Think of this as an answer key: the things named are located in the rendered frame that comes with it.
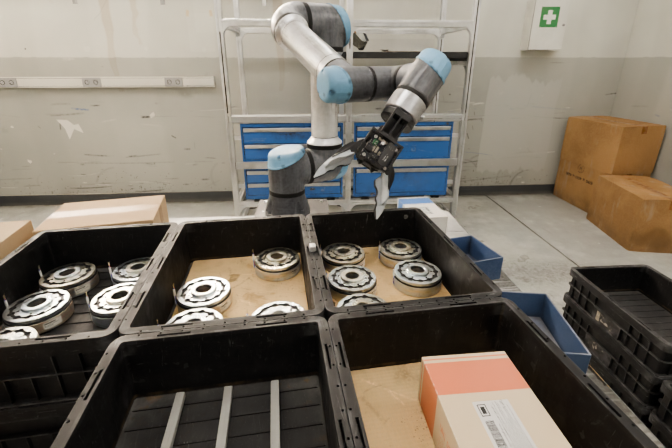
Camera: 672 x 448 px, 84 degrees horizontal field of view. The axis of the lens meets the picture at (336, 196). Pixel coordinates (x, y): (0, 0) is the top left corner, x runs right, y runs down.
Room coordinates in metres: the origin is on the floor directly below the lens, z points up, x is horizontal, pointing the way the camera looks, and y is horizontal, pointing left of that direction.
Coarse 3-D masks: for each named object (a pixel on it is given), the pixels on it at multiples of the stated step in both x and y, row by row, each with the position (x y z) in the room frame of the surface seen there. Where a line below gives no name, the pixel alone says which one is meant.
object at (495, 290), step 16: (400, 208) 0.90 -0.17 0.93; (416, 208) 0.90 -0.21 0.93; (432, 224) 0.80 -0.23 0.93; (448, 240) 0.72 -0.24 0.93; (320, 256) 0.65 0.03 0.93; (464, 256) 0.65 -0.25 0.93; (320, 272) 0.59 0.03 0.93; (480, 272) 0.59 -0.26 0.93; (496, 288) 0.54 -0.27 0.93; (368, 304) 0.49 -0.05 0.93; (384, 304) 0.49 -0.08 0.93; (400, 304) 0.49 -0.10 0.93; (416, 304) 0.49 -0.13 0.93
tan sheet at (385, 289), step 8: (368, 248) 0.87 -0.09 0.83; (376, 248) 0.87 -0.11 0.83; (368, 256) 0.82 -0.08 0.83; (376, 256) 0.82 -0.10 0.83; (368, 264) 0.79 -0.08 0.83; (376, 264) 0.79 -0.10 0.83; (328, 272) 0.75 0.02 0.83; (376, 272) 0.75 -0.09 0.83; (384, 272) 0.75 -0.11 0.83; (392, 272) 0.75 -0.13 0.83; (384, 280) 0.72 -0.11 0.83; (392, 280) 0.72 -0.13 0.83; (376, 288) 0.68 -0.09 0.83; (384, 288) 0.68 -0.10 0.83; (392, 288) 0.68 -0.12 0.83; (384, 296) 0.66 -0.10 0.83; (392, 296) 0.66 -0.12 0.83; (400, 296) 0.66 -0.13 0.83; (408, 296) 0.66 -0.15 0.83; (432, 296) 0.66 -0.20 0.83; (440, 296) 0.66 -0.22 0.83; (336, 304) 0.63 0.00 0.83
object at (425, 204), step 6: (402, 198) 1.35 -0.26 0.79; (408, 198) 1.35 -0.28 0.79; (414, 198) 1.35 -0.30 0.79; (420, 198) 1.35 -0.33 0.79; (426, 198) 1.35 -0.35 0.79; (402, 204) 1.29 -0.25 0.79; (408, 204) 1.29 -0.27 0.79; (414, 204) 1.29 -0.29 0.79; (420, 204) 1.29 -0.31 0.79; (426, 204) 1.29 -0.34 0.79; (432, 204) 1.29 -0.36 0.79; (426, 210) 1.23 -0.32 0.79; (432, 210) 1.23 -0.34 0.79; (438, 210) 1.23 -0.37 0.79; (432, 216) 1.17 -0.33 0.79; (438, 216) 1.17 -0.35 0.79; (444, 216) 1.17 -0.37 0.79; (438, 222) 1.17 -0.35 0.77; (444, 222) 1.17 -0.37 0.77; (444, 228) 1.17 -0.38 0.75
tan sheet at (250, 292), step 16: (192, 272) 0.75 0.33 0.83; (208, 272) 0.75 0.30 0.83; (224, 272) 0.75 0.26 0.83; (240, 272) 0.75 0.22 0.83; (240, 288) 0.68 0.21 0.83; (256, 288) 0.68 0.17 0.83; (272, 288) 0.68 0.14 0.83; (288, 288) 0.68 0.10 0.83; (304, 288) 0.68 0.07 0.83; (240, 304) 0.63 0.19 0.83; (256, 304) 0.63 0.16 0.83; (304, 304) 0.63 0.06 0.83
